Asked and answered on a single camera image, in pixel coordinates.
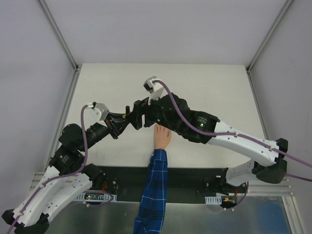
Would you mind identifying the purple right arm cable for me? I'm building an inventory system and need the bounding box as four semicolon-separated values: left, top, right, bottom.
152;79;312;215

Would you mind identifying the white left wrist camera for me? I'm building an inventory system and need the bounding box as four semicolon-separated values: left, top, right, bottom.
87;102;109;122

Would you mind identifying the aluminium frame post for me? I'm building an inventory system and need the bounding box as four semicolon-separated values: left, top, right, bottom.
246;0;295;74
37;0;79;72

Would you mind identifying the white cable duct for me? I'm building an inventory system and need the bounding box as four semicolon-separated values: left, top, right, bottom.
74;193;117;202
205;195;222;205

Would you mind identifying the aluminium table edge rail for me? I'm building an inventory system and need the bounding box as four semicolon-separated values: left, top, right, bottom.
43;68;80;171

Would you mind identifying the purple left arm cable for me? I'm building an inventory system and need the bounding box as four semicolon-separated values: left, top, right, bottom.
4;104;115;232

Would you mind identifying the blue plaid sleeve forearm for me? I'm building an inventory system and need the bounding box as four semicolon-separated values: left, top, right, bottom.
133;149;168;234

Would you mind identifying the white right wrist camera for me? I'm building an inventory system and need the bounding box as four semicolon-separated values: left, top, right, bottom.
143;76;164;105

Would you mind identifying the person's hand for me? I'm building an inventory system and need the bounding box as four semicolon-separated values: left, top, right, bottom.
154;124;172;150

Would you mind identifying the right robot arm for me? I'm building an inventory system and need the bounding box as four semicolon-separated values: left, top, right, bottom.
125;94;288;192

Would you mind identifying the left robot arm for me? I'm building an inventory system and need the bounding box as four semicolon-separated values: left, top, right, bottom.
2;108;129;234

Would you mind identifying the left white cable duct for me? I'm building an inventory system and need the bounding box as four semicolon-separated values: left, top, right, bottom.
74;193;117;202

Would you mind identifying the right white cable duct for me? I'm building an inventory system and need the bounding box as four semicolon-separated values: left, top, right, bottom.
205;195;222;205

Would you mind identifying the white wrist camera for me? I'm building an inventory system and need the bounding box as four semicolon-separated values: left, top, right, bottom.
87;102;109;122
143;76;164;105

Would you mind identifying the left aluminium frame post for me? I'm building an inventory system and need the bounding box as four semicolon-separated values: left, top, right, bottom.
37;0;79;72

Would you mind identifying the right aluminium frame post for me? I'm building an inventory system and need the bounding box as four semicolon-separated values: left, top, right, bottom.
246;0;295;74

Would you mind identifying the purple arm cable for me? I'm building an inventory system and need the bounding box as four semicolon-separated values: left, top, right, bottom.
4;104;115;232
152;79;312;215

